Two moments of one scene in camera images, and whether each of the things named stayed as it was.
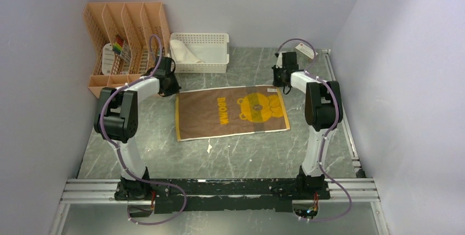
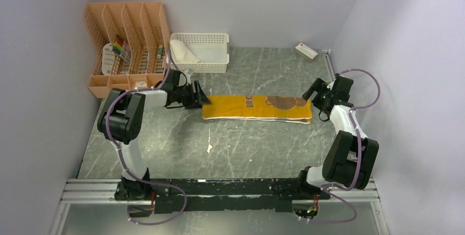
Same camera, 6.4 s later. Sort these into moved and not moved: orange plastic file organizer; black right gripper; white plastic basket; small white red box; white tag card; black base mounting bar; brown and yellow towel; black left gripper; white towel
Moved: brown and yellow towel; black right gripper; black left gripper
Not moved: black base mounting bar; orange plastic file organizer; small white red box; white tag card; white plastic basket; white towel
